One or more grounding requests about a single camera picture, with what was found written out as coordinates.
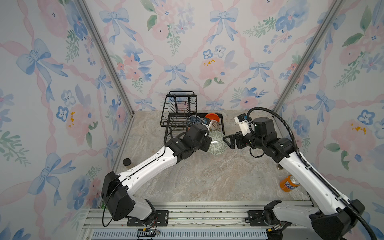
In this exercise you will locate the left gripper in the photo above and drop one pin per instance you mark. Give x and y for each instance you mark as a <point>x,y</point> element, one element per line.
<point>207,141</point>

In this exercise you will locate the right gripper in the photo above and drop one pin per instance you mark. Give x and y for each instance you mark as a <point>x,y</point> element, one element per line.
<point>238,137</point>

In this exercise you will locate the blue floral bowl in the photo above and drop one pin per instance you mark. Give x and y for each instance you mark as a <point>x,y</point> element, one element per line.
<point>193,119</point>

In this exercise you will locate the white brown patterned bowl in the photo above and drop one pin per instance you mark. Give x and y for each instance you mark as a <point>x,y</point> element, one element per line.
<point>215,126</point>

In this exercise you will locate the green white patterned bowl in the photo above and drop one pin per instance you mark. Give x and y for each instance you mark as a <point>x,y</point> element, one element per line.
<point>217,146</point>

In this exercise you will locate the orange bowl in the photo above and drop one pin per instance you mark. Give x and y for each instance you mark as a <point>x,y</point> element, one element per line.
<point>212,117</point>

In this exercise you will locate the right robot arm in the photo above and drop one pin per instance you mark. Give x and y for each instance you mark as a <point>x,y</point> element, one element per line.
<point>334,215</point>

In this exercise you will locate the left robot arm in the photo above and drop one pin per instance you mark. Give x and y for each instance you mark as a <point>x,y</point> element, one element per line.
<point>119,189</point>

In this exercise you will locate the left dark cap bottle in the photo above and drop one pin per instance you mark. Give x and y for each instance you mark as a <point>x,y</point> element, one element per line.
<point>127,162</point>

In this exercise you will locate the black wire dish rack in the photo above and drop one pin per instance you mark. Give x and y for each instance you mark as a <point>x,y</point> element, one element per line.
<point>178,106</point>

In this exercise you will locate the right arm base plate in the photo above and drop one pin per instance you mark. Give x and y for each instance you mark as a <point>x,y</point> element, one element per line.
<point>258,218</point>

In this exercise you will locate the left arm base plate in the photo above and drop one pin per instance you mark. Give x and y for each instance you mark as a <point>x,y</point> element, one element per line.
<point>159,218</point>

